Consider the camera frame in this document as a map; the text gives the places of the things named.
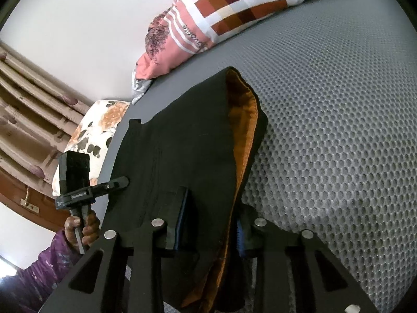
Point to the person's left hand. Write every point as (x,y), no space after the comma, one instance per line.
(91,231)

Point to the grey mesh mattress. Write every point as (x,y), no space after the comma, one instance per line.
(325,120)

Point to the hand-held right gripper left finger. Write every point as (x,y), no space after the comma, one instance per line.
(177,221)

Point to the brass door latch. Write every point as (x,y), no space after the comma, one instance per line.
(27,199)

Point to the grey patterned cloth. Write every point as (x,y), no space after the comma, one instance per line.
(140,86)

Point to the beige patterned curtain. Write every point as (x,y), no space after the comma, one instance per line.
(29,104)

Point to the black pants with orange lining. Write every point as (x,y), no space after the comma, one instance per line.
(182,143)

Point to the brown wooden door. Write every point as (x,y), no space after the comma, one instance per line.
(39,208)

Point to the person's left forearm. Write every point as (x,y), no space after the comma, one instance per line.
(42,267)

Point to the floral white pillow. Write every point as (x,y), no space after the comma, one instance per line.
(94,127)

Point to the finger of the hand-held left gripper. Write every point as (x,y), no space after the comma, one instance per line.
(110,186)

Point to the checked pink pillow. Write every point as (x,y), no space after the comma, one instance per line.
(234,16)

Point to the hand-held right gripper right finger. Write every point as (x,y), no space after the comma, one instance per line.
(241,239)

